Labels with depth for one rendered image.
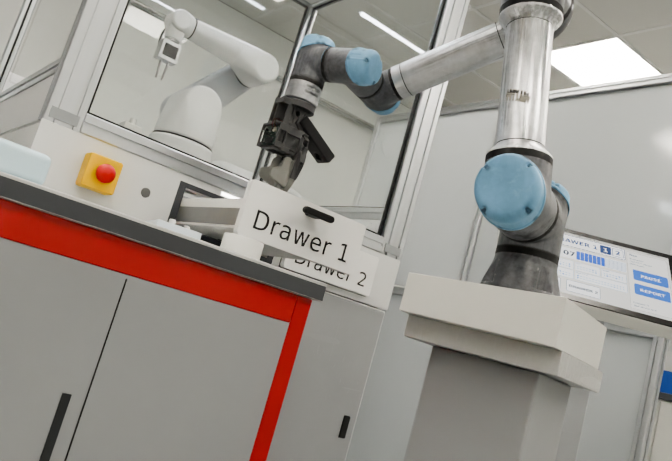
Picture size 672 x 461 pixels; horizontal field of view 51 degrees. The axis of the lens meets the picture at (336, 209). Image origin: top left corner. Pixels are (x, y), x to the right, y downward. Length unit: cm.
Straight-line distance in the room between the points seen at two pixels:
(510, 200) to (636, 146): 192
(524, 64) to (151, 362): 80
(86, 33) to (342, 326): 96
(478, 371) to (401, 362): 232
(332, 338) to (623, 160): 163
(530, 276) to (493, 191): 18
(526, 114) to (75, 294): 78
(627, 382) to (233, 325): 197
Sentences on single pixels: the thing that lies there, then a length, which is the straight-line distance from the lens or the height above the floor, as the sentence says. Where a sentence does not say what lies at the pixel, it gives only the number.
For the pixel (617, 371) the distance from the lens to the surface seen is 285.
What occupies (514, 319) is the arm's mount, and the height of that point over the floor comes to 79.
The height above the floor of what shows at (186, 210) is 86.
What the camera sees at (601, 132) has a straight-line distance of 322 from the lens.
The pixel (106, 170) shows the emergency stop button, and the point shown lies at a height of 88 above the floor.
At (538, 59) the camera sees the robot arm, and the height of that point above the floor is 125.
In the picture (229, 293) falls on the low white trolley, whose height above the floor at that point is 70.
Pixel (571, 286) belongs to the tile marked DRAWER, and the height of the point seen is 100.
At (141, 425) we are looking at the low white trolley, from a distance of 105.
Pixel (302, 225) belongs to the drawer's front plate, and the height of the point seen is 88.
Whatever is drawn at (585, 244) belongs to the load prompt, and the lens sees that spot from 225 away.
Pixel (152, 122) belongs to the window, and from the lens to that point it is 166.
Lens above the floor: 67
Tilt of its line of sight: 10 degrees up
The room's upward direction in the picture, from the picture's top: 16 degrees clockwise
